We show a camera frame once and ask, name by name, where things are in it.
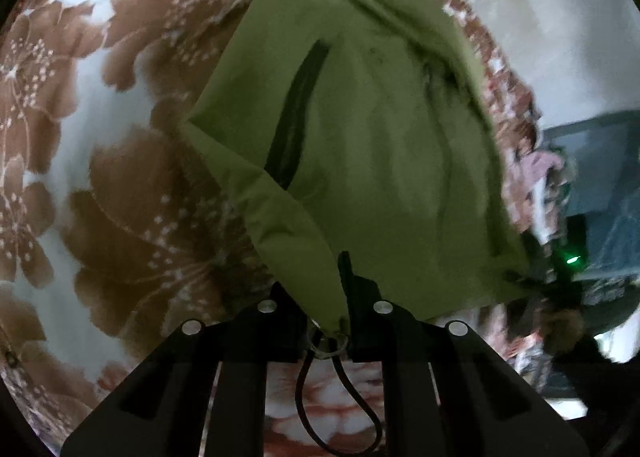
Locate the green zip jacket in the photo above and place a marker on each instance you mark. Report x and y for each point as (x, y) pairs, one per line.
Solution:
(375, 137)

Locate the blue grey door frame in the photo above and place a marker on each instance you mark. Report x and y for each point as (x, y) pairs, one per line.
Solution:
(610, 187)

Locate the floral bed blanket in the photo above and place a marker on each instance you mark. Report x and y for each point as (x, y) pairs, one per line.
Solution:
(125, 237)

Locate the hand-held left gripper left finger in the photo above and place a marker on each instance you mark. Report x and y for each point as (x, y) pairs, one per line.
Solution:
(280, 332)

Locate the pink cloth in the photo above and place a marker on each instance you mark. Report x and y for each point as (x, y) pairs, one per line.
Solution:
(545, 164)

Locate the person's right hand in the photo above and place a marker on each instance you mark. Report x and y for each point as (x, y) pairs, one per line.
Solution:
(565, 332)

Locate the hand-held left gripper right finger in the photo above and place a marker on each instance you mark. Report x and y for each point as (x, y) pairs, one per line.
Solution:
(367, 332)

